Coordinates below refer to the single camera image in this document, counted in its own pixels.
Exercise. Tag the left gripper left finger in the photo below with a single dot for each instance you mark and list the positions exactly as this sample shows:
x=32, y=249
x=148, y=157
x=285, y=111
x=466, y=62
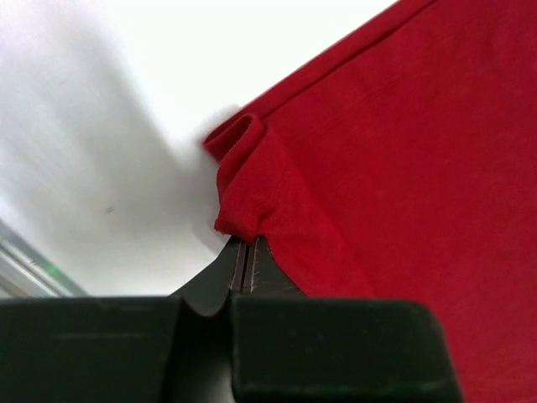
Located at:
x=124, y=349

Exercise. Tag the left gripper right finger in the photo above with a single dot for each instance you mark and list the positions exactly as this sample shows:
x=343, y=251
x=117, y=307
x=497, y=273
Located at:
x=287, y=347

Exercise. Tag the aluminium rail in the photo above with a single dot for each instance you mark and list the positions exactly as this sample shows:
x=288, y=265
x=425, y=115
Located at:
x=27, y=273

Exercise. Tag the red t shirt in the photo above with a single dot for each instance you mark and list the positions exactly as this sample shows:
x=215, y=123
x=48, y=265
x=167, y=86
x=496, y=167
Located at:
x=401, y=163

